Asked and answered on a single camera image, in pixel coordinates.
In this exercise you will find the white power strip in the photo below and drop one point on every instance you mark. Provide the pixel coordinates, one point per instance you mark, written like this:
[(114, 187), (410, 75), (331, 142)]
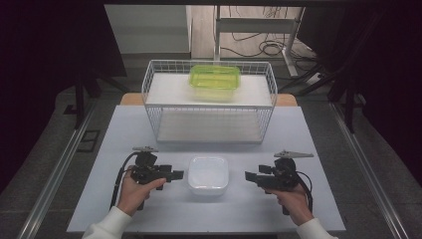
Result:
[(313, 79)]

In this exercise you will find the white metal desk frame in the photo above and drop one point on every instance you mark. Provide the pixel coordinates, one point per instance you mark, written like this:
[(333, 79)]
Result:
[(257, 26)]

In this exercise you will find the wooden table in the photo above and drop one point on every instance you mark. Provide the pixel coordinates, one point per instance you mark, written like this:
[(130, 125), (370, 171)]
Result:
[(131, 99)]

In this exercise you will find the white plastic container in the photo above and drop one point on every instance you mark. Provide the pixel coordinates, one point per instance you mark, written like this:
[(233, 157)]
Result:
[(208, 174)]

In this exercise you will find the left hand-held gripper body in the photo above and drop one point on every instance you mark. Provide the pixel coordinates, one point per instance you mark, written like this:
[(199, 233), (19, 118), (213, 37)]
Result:
[(146, 171)]

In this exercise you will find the person's left hand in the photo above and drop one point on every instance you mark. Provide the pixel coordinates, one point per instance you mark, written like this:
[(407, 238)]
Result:
[(132, 195)]

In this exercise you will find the metal floor rail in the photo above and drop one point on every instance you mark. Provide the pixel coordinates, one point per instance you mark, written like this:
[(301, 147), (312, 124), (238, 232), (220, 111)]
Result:
[(53, 179), (371, 176)]

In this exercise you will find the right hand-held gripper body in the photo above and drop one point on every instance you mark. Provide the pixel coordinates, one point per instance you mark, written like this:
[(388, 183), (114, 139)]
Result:
[(282, 177)]

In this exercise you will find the person's right hand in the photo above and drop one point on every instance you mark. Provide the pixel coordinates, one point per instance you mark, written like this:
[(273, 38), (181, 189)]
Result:
[(295, 204)]

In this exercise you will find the green translucent plastic container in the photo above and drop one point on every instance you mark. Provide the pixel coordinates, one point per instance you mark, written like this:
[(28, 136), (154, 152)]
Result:
[(215, 79)]

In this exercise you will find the white cabinet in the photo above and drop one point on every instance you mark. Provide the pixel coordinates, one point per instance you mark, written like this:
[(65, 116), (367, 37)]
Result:
[(149, 30)]

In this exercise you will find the black stand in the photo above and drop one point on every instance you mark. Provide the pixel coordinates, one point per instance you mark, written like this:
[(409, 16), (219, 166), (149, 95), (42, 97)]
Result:
[(348, 99), (79, 99)]

